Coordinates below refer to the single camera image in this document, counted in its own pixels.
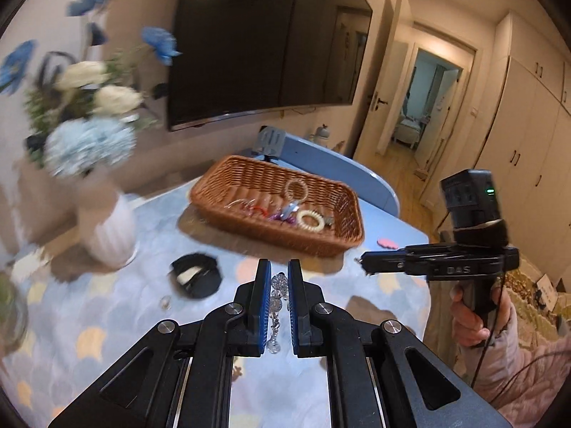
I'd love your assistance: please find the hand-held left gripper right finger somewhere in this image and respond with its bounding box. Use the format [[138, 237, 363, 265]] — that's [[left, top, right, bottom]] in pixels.
[[288, 259, 514, 428]]

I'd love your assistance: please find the white door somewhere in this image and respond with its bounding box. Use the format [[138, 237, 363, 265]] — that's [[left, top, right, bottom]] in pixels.
[[354, 0, 413, 161]]

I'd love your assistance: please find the clear crystal bead bracelet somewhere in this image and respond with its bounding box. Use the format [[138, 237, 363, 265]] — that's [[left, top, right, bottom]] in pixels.
[[268, 272, 288, 355]]

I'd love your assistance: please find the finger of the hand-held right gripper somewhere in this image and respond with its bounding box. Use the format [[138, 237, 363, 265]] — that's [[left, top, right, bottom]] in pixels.
[[354, 245, 429, 278]]

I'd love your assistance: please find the patterned bed blanket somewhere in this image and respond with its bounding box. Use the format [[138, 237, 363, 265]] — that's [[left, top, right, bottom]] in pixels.
[[509, 256, 571, 335]]

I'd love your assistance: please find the white wardrobe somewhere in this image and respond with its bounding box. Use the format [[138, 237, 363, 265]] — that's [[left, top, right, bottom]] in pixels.
[[421, 13, 571, 286]]

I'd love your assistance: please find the cream bead bracelet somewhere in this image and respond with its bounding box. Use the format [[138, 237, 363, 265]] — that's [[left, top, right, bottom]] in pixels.
[[295, 209, 327, 234]]

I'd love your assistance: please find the person's right hand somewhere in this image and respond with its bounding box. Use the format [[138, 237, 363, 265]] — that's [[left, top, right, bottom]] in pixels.
[[448, 283, 514, 348]]

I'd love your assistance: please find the clear spiral hair tie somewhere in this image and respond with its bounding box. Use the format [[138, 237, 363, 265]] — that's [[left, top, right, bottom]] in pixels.
[[283, 178, 309, 203]]

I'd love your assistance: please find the black cable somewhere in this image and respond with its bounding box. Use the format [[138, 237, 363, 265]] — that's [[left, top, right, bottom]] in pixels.
[[468, 272, 507, 388]]

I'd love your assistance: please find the black compact case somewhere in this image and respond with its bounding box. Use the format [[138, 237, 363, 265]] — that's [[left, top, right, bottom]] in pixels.
[[168, 253, 222, 299]]

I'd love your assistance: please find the blue and white flower bouquet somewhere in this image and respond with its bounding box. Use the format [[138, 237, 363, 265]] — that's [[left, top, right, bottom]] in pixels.
[[0, 0, 183, 180]]

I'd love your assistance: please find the person's right forearm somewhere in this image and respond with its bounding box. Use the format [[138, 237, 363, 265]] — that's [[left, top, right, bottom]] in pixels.
[[424, 307, 571, 416]]

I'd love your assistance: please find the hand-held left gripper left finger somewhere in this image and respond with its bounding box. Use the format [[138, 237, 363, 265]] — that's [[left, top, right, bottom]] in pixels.
[[47, 259, 273, 428]]

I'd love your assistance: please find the white ribbed vase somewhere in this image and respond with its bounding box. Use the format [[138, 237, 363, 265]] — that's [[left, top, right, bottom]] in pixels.
[[78, 187, 139, 266]]

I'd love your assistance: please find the fan pattern tablecloth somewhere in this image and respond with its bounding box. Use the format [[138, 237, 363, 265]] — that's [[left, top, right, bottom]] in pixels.
[[0, 174, 431, 428]]

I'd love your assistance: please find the black television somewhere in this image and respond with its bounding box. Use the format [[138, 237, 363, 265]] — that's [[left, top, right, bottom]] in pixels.
[[166, 0, 373, 132]]

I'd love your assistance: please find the clear glass vase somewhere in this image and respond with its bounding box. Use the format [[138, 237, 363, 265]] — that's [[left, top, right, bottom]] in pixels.
[[0, 272, 30, 357]]

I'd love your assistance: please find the brown wicker basket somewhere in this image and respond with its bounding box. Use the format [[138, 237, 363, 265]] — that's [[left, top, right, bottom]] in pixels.
[[190, 155, 365, 258]]

